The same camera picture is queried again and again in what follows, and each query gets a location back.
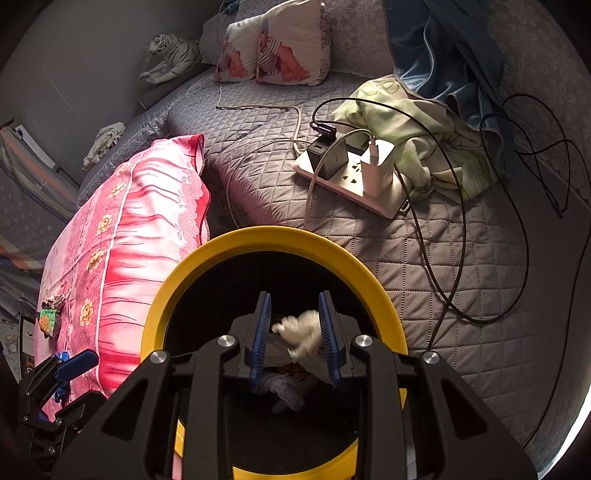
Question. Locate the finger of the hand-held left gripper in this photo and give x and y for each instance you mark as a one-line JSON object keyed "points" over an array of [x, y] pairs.
{"points": [[81, 362], [78, 415]]}

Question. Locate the black charger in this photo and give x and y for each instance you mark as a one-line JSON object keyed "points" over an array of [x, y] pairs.
{"points": [[330, 159]]}

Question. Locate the grey quilted bedcover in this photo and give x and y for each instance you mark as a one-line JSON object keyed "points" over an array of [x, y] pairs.
{"points": [[461, 277]]}

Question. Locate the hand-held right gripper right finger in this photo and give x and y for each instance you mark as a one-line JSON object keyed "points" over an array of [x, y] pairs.
{"points": [[331, 341]]}

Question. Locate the light green cloth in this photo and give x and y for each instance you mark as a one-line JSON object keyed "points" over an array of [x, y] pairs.
{"points": [[429, 138]]}

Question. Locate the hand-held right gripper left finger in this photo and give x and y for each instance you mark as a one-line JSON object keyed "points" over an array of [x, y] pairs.
{"points": [[259, 341]]}

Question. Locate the green snack packet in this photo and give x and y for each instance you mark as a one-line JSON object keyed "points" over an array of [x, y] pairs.
{"points": [[46, 319]]}

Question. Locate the white charger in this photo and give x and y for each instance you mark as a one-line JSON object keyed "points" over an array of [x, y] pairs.
{"points": [[376, 170]]}

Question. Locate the crumpled beige cloth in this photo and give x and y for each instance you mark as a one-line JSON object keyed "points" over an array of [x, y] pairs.
{"points": [[104, 141]]}

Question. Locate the blue curtain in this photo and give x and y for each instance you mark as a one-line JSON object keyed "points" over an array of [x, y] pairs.
{"points": [[438, 46]]}

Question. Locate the white tissue bundle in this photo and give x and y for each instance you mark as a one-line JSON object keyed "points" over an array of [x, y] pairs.
{"points": [[302, 332]]}

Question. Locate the white tiger plush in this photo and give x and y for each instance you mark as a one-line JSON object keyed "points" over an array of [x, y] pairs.
{"points": [[171, 55]]}

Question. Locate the white power strip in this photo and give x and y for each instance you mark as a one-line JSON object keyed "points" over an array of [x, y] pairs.
{"points": [[351, 184]]}

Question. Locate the baby print pillow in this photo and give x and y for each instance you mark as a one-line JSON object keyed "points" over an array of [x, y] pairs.
{"points": [[238, 50], [291, 50]]}

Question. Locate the grey floral cushion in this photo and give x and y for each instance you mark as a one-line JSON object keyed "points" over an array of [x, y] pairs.
{"points": [[360, 37], [211, 37]]}

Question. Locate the pink floral bedsheet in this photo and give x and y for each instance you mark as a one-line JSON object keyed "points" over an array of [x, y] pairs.
{"points": [[129, 221]]}

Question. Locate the yellow bin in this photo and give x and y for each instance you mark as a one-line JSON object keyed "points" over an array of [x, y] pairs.
{"points": [[277, 235]]}

